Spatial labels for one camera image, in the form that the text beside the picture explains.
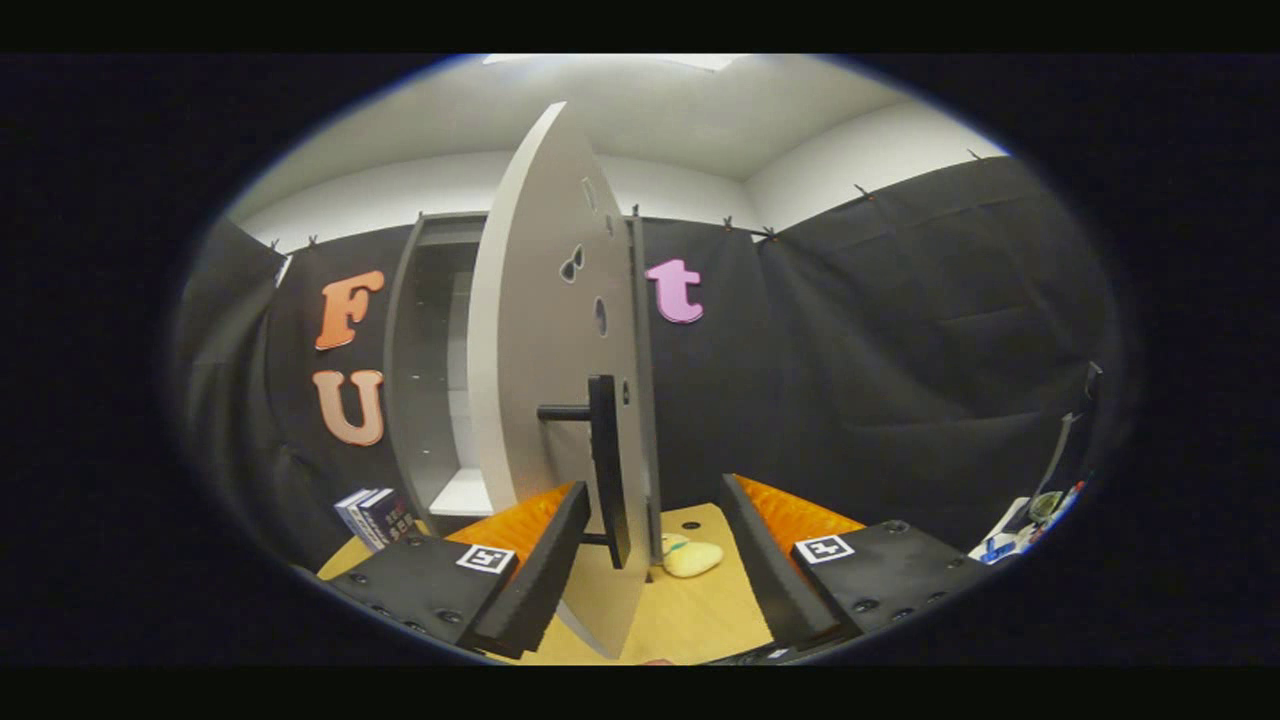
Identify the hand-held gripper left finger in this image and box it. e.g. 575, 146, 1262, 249
325, 480, 593, 661

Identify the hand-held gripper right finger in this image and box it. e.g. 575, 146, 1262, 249
720, 473, 991, 651

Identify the black door handle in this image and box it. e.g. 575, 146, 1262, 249
537, 374, 633, 571

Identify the white cabinet door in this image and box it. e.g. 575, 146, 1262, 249
468, 100, 651, 661

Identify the yellow plush toy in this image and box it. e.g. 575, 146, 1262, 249
660, 533, 725, 579

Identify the dark blue book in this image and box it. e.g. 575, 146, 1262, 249
358, 488, 421, 549

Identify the light blue book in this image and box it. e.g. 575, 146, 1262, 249
335, 488, 376, 553

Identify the grey cabinet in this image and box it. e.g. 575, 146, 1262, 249
383, 205, 666, 561

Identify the black backdrop cloth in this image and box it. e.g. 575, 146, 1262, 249
175, 150, 1121, 571

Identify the ceiling light panel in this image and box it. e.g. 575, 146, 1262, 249
485, 53, 741, 71

